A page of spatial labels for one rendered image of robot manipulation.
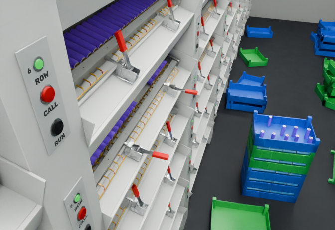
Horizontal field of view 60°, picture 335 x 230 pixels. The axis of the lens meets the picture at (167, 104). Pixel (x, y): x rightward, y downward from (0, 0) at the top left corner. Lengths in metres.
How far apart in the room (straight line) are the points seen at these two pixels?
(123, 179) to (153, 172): 0.28
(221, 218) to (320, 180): 0.71
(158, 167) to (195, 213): 0.86
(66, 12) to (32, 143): 0.14
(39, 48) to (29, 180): 0.14
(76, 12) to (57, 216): 0.25
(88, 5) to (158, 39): 0.33
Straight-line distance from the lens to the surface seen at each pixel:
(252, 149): 1.58
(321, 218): 1.90
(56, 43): 0.32
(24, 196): 0.37
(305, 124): 1.75
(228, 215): 1.75
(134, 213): 0.81
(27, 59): 0.29
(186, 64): 0.98
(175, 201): 1.33
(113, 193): 0.60
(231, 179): 1.91
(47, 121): 0.33
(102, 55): 0.54
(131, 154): 0.66
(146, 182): 0.87
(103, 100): 0.49
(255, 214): 1.79
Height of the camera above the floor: 1.43
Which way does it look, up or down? 35 degrees down
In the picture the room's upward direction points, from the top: straight up
